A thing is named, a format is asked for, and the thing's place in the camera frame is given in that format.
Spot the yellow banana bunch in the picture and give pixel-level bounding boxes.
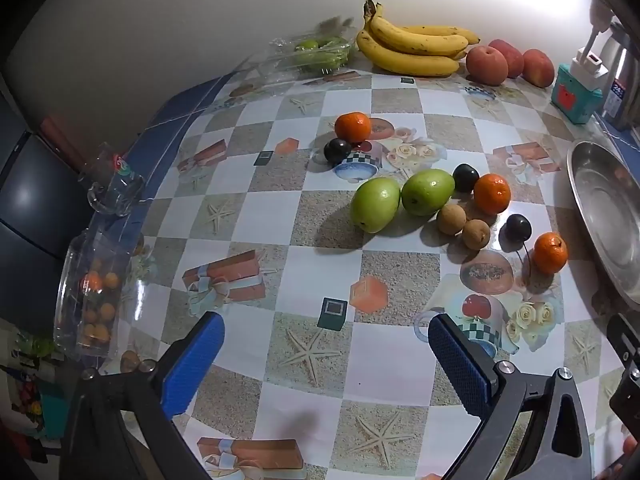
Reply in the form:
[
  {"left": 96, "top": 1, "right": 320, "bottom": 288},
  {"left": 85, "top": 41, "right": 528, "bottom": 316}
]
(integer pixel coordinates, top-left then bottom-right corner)
[{"left": 356, "top": 0, "right": 482, "bottom": 77}]

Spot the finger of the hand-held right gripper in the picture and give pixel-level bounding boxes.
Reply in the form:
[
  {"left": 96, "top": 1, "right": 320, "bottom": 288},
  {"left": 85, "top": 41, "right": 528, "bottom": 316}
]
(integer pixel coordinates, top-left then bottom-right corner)
[
  {"left": 606, "top": 312, "right": 640, "bottom": 366},
  {"left": 609, "top": 367, "right": 640, "bottom": 438}
]

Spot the clear plastic box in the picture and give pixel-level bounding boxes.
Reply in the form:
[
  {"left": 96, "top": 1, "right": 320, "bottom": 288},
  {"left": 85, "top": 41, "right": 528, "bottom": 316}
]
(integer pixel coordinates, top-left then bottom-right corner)
[{"left": 52, "top": 230, "right": 143, "bottom": 361}]

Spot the dark grey cabinet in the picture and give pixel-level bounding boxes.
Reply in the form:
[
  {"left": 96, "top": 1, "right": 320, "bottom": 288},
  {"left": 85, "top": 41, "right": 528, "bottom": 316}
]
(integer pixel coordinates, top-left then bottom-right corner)
[{"left": 0, "top": 75, "right": 93, "bottom": 333}]

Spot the steel thermos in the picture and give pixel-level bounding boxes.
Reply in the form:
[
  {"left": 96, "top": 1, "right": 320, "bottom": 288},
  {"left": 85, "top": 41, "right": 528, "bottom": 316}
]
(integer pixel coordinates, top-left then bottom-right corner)
[{"left": 597, "top": 20, "right": 640, "bottom": 131}]

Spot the clear plastic clamshell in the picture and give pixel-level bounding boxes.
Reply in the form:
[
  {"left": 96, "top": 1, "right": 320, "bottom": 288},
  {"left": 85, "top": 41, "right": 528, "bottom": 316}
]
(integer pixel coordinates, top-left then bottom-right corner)
[{"left": 240, "top": 32, "right": 353, "bottom": 81}]

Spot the partly hidden red peach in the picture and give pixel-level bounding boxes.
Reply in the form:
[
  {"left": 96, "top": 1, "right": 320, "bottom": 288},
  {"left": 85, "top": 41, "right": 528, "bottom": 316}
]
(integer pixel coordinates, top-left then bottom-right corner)
[{"left": 521, "top": 49, "right": 556, "bottom": 88}]

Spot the steel basin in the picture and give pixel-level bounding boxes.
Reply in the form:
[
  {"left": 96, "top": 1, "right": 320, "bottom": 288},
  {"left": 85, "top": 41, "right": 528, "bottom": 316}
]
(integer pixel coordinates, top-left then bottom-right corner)
[{"left": 566, "top": 140, "right": 640, "bottom": 306}]

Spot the teal plastic box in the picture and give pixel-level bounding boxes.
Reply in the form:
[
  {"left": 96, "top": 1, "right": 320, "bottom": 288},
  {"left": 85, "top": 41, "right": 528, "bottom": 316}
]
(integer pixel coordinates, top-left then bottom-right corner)
[{"left": 551, "top": 63, "right": 606, "bottom": 125}]

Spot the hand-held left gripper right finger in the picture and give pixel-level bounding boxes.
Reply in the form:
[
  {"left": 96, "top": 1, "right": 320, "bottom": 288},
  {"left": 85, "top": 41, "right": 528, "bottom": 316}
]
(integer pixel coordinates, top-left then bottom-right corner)
[{"left": 428, "top": 312, "right": 593, "bottom": 480}]

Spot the dark plum with stem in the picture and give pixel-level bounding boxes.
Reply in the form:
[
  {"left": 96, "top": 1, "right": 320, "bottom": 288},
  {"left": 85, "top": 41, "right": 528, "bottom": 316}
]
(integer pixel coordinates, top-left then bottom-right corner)
[{"left": 505, "top": 213, "right": 534, "bottom": 277}]

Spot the brown kiwi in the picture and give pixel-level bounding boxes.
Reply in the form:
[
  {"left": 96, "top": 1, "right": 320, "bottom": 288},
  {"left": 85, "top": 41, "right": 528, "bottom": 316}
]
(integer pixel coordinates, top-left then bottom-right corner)
[{"left": 436, "top": 203, "right": 467, "bottom": 235}]

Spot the pile of kumquats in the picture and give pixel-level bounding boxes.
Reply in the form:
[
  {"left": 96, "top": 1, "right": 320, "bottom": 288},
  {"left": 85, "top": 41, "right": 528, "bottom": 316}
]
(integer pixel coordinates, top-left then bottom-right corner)
[{"left": 80, "top": 270, "right": 121, "bottom": 348}]

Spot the tangerine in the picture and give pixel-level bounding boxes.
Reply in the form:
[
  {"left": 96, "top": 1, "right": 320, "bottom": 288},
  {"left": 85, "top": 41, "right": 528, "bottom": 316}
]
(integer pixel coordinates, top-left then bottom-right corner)
[
  {"left": 473, "top": 173, "right": 512, "bottom": 214},
  {"left": 533, "top": 232, "right": 569, "bottom": 275},
  {"left": 334, "top": 111, "right": 373, "bottom": 143}
]

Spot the colourful cloth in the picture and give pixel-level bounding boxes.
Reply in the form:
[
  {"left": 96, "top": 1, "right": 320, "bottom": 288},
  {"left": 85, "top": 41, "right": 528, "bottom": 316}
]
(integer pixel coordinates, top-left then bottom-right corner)
[{"left": 0, "top": 330, "right": 68, "bottom": 461}]

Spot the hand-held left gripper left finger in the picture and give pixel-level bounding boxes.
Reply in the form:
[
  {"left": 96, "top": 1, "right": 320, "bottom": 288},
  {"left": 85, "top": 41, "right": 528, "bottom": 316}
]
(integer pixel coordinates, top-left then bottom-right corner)
[{"left": 59, "top": 311, "right": 226, "bottom": 480}]

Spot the glass mug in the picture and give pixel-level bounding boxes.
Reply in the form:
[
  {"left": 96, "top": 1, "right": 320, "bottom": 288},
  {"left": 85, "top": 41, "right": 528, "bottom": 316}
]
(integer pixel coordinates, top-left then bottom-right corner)
[{"left": 77, "top": 142, "right": 146, "bottom": 218}]

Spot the white plug with cord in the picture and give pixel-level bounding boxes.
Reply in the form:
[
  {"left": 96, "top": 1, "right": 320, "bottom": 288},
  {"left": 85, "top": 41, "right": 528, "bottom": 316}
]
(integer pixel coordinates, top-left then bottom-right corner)
[{"left": 582, "top": 0, "right": 615, "bottom": 53}]

